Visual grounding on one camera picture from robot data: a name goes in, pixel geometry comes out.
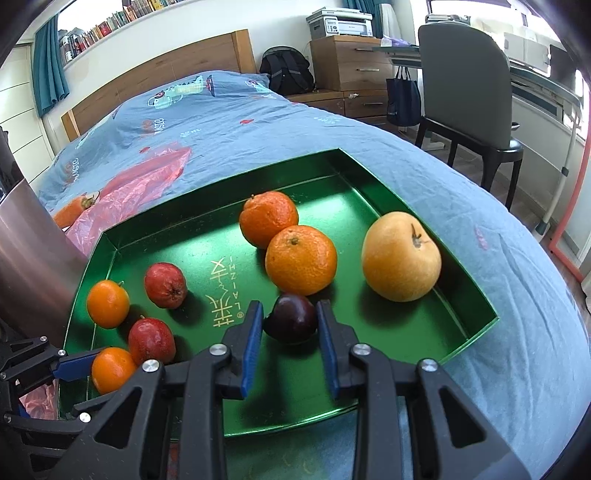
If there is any blue printed blanket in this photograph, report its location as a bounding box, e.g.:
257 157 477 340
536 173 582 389
37 70 591 480

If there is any row of books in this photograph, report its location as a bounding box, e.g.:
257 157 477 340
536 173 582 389
58 0 185 63

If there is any teal curtain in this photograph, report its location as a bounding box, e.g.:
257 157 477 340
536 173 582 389
32 14 70 118
344 0 384 38

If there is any small orange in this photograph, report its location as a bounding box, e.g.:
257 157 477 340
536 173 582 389
86 280 131 330
91 347 138 395

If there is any yellow pear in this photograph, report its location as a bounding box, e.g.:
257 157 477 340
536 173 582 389
361 211 443 303

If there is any dark tote bag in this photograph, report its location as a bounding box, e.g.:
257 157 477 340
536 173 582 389
385 67 422 126

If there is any white wardrobe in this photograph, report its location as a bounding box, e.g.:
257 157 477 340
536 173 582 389
0 44 54 176

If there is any dark purple plum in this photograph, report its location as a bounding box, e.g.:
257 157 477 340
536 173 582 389
263 294 319 344

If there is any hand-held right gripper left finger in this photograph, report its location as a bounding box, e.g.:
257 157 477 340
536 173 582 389
44 300 265 480

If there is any black backpack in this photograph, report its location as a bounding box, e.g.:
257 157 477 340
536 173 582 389
259 46 316 95

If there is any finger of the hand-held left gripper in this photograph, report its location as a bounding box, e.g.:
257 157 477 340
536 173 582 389
0 391 118 439
0 336 100 384

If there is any pink metal frame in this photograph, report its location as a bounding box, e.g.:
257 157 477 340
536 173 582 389
549 134 591 282

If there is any white printer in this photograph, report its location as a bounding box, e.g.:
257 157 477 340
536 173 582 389
306 7 374 40

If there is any pink plastic sheet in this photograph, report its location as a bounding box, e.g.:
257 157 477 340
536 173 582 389
18 143 192 421

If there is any green metal tray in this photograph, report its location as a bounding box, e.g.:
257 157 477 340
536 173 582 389
58 148 501 438

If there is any grey chair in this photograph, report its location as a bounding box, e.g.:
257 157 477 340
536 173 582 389
414 22 525 210

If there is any wooden drawer cabinet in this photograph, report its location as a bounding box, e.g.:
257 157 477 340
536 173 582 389
288 36 416 123

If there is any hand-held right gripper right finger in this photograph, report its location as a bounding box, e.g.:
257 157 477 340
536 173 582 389
315 299 532 480

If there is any wooden headboard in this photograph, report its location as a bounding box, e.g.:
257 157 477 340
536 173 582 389
61 28 258 141

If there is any red apple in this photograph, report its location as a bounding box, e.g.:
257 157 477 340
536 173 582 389
128 316 177 366
144 262 188 309

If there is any white box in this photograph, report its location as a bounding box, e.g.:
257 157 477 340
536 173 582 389
503 28 555 70

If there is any carrot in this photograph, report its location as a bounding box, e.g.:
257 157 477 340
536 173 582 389
53 194 98 229

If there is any white desk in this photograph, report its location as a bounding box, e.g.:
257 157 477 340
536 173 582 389
373 37 585 241

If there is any large orange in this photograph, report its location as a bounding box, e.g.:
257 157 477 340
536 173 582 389
265 224 338 297
239 191 299 250

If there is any window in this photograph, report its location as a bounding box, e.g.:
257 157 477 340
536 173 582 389
427 0 532 19

